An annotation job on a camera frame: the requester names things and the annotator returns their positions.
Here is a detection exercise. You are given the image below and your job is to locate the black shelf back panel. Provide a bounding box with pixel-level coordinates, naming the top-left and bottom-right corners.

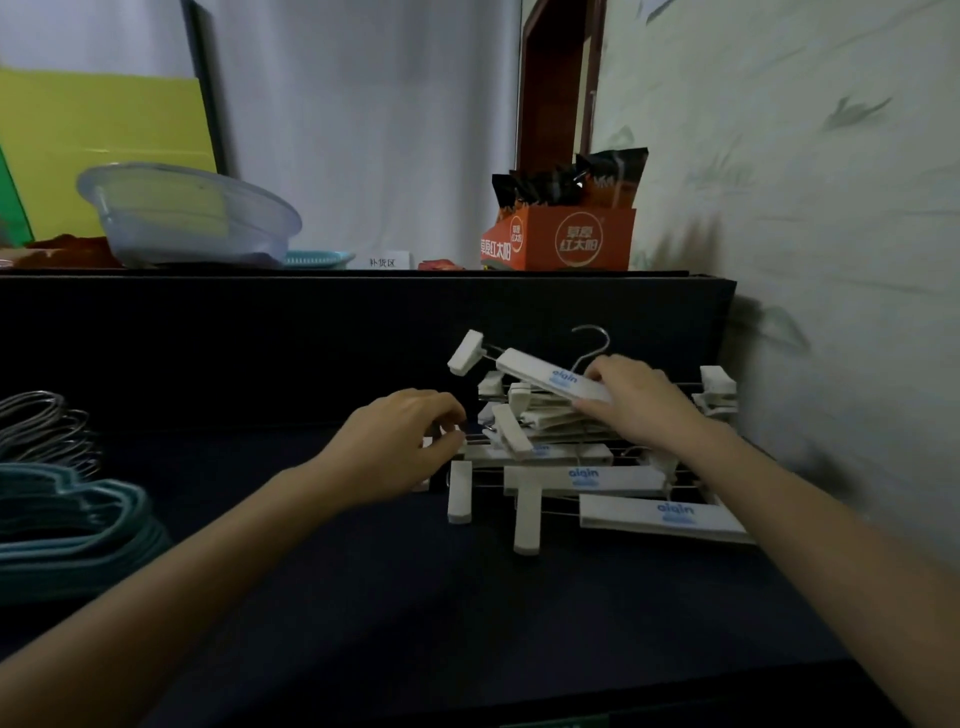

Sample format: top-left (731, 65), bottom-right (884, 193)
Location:
top-left (0, 270), bottom-right (738, 435)

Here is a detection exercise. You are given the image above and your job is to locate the yellow board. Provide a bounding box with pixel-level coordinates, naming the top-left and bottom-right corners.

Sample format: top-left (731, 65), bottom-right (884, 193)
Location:
top-left (0, 67), bottom-right (219, 246)

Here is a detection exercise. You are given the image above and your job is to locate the stack of teal plastic hangers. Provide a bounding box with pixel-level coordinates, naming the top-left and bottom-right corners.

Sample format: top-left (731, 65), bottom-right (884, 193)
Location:
top-left (0, 462), bottom-right (174, 606)

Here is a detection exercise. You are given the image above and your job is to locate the pile of white clip hangers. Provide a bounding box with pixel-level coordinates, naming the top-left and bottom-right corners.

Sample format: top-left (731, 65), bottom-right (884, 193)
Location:
top-left (414, 365), bottom-right (757, 558)

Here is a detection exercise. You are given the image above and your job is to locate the white trouser hanger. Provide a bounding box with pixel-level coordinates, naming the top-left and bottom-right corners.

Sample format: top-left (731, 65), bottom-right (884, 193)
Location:
top-left (447, 324), bottom-right (613, 406)

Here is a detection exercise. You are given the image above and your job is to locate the orange cardboard display box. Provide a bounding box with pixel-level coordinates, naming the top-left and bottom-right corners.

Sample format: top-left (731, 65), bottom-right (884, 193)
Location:
top-left (480, 205), bottom-right (638, 273)

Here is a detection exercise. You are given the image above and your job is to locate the red orange wrapped bundle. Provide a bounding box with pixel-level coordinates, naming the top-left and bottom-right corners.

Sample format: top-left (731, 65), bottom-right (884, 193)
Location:
top-left (11, 233), bottom-right (123, 270)

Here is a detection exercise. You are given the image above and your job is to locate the black framed panel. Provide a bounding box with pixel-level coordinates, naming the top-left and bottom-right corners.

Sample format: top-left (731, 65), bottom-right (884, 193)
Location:
top-left (181, 0), bottom-right (231, 178)

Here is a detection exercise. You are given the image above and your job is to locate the person's right forearm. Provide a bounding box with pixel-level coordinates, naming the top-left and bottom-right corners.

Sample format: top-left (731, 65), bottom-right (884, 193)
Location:
top-left (663, 420), bottom-right (960, 728)

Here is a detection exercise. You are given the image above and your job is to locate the row of dark snack packets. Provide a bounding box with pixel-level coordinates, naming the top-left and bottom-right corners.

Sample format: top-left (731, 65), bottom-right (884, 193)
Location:
top-left (491, 147), bottom-right (650, 213)

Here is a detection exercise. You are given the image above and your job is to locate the person's left forearm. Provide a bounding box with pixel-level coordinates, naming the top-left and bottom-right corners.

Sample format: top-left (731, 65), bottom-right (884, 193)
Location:
top-left (0, 456), bottom-right (354, 728)

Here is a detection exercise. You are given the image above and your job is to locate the clear plastic basin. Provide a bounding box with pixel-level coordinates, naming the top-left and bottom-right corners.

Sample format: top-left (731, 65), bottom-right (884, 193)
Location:
top-left (75, 162), bottom-right (303, 268)

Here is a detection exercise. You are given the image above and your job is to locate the stack of silver wire hangers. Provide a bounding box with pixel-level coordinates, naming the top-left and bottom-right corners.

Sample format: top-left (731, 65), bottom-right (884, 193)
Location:
top-left (0, 390), bottom-right (104, 481)

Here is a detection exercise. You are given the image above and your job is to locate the person's right hand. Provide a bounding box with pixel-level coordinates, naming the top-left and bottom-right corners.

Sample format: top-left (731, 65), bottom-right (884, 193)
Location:
top-left (573, 354), bottom-right (721, 459)

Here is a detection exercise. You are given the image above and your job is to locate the white curtain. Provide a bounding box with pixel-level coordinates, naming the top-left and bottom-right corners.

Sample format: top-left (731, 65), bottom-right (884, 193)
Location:
top-left (0, 0), bottom-right (524, 270)

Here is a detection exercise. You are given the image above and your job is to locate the green board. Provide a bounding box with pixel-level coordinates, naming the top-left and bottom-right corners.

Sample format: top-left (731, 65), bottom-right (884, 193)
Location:
top-left (0, 142), bottom-right (36, 249)

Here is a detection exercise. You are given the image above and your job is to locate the person's left hand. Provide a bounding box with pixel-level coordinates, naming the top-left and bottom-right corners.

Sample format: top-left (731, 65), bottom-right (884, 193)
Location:
top-left (315, 388), bottom-right (468, 513)

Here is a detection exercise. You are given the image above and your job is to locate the brown wooden door frame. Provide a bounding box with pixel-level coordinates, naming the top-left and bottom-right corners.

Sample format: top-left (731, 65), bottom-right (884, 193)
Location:
top-left (515, 0), bottom-right (608, 180)

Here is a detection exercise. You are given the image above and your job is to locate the blue plastic tray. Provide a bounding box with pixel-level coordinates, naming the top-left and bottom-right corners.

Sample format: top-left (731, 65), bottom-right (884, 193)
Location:
top-left (283, 249), bottom-right (356, 270)

